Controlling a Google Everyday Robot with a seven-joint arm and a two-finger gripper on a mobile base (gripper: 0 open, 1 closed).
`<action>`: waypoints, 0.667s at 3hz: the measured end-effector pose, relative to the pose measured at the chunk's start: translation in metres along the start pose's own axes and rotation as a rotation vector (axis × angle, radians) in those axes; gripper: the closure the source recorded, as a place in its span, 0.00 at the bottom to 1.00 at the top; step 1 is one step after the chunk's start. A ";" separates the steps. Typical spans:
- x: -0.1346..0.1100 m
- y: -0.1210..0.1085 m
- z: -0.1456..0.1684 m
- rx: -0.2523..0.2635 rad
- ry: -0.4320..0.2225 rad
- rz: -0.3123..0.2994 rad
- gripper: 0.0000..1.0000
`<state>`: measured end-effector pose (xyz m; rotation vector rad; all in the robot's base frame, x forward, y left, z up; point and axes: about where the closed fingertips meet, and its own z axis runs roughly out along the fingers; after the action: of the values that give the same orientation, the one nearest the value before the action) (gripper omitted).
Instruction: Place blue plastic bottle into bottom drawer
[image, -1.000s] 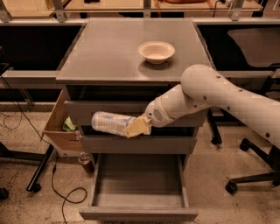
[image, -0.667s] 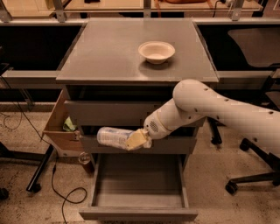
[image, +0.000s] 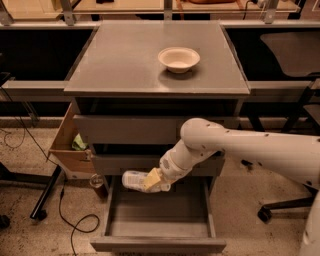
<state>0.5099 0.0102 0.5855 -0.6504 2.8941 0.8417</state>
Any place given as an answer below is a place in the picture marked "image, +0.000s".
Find black office chair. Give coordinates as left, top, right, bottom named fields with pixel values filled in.
left=257, top=186, right=318, bottom=223

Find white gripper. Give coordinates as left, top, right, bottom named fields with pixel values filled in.
left=143, top=168, right=176, bottom=192

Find grey drawer cabinet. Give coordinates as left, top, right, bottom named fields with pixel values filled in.
left=63, top=20, right=251, bottom=178

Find black table leg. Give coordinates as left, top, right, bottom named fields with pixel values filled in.
left=30, top=166, right=61, bottom=220

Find brown glass jar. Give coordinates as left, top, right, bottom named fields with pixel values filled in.
left=89, top=174, right=107, bottom=199

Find green crumpled bag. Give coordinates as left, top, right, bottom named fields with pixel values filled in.
left=72, top=134, right=88, bottom=151

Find brown cardboard box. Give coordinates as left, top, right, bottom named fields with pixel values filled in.
left=49, top=105, right=95, bottom=179

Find grey top drawer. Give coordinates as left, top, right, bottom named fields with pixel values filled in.
left=72, top=114, right=240, bottom=146

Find grey middle drawer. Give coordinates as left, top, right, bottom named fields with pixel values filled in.
left=91, top=155, right=225, bottom=176

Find white paper bowl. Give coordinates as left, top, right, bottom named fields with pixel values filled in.
left=158, top=47, right=200, bottom=74

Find black floor cable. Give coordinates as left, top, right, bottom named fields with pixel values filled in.
left=58, top=179, right=101, bottom=256

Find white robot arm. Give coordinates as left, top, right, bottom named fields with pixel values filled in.
left=143, top=118, right=320, bottom=256

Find grey open bottom drawer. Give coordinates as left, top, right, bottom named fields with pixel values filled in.
left=91, top=176, right=226, bottom=254

